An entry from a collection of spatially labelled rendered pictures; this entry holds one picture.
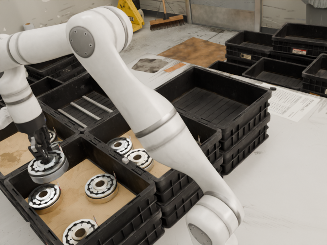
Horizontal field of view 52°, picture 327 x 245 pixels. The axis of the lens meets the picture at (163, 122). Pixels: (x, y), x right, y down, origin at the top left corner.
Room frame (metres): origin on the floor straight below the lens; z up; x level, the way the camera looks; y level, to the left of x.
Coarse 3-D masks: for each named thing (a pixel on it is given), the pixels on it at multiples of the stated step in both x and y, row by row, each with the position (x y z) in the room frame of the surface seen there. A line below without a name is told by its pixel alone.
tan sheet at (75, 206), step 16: (64, 176) 0.88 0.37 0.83; (80, 176) 0.86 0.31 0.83; (64, 192) 0.80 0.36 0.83; (80, 192) 0.79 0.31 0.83; (128, 192) 0.75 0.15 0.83; (64, 208) 0.73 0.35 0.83; (80, 208) 0.72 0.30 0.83; (96, 208) 0.71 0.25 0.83; (112, 208) 0.70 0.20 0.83; (48, 224) 0.68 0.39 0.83; (64, 224) 0.67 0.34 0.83
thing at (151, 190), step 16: (64, 144) 0.93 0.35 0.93; (96, 144) 0.90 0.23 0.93; (16, 176) 0.81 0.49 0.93; (144, 176) 0.71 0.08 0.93; (16, 192) 0.75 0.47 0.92; (144, 192) 0.65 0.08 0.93; (32, 208) 0.66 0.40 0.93; (128, 208) 0.60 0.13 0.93; (112, 224) 0.57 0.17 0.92; (96, 240) 0.53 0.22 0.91
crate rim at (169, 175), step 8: (104, 120) 1.04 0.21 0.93; (192, 120) 0.95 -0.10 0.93; (200, 120) 0.93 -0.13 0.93; (216, 128) 0.87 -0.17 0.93; (88, 136) 0.95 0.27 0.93; (216, 136) 0.83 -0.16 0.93; (104, 144) 0.89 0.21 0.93; (208, 144) 0.81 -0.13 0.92; (112, 152) 0.84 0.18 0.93; (128, 160) 0.79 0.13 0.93; (136, 168) 0.75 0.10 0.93; (152, 176) 0.70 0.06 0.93; (168, 176) 0.70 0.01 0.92; (160, 184) 0.68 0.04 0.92
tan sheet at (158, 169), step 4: (128, 132) 1.07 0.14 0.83; (132, 132) 1.07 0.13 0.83; (124, 136) 1.05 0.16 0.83; (128, 136) 1.05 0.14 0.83; (132, 136) 1.04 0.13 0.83; (132, 140) 1.02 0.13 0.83; (136, 140) 1.01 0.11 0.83; (136, 144) 0.99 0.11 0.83; (140, 144) 0.98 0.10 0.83; (136, 148) 0.96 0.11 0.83; (140, 148) 0.96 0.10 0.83; (156, 164) 0.86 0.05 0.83; (160, 164) 0.86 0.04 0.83; (152, 168) 0.84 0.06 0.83; (156, 168) 0.84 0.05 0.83; (160, 168) 0.84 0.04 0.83; (164, 168) 0.83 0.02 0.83; (168, 168) 0.83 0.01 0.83; (152, 172) 0.83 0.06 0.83; (156, 172) 0.82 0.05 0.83; (160, 172) 0.82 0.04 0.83; (164, 172) 0.82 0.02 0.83; (156, 176) 0.80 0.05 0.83; (160, 176) 0.80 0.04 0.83
